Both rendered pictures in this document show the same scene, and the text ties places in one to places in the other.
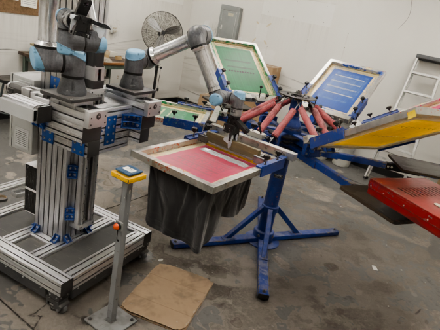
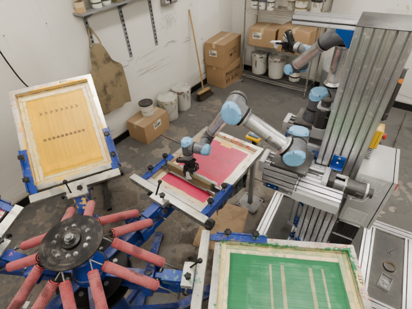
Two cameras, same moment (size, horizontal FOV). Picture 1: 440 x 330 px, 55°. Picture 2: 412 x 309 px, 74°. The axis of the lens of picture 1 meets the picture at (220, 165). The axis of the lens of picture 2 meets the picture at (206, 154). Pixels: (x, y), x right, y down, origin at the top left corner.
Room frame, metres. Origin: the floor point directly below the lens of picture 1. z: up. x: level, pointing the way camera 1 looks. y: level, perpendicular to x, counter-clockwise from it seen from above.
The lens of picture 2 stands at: (3.96, 0.29, 2.46)
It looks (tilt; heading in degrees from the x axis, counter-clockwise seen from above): 42 degrees down; 188
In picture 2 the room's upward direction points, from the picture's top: 4 degrees counter-clockwise
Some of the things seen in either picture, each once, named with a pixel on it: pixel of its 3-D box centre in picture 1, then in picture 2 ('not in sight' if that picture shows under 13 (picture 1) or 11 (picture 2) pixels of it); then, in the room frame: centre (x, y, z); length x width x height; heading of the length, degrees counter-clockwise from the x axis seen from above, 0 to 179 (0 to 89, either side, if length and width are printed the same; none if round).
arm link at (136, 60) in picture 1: (135, 60); (297, 138); (2.64, 0.64, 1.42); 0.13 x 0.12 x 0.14; 166
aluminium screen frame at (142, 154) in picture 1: (211, 158); (206, 164); (2.42, 0.05, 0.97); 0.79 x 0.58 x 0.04; 149
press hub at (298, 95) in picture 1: (279, 169); (109, 294); (3.32, -0.49, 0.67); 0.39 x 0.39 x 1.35
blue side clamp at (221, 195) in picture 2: (200, 138); (217, 200); (2.77, 0.17, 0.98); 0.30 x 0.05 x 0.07; 149
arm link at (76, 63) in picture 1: (72, 61); (317, 98); (2.18, 0.85, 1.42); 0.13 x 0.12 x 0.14; 130
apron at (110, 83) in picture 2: not in sight; (104, 71); (0.94, -1.33, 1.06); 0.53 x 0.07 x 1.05; 149
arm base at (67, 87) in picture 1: (72, 83); (314, 112); (2.18, 0.84, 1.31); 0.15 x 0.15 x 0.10
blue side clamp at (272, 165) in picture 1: (270, 165); (159, 168); (2.48, -0.31, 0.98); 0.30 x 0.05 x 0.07; 149
